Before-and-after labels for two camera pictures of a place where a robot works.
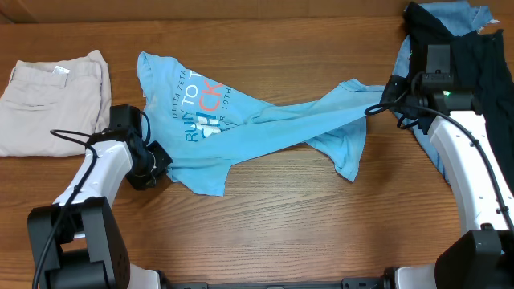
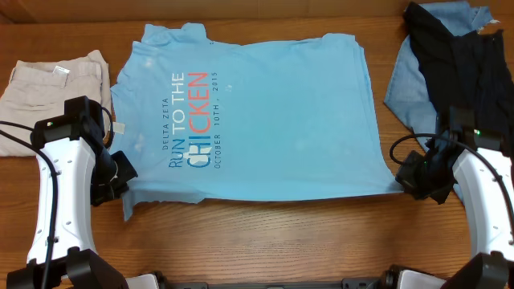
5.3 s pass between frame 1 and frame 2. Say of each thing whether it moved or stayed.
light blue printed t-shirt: moved
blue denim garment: stayed
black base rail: stayed
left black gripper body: moved
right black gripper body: moved
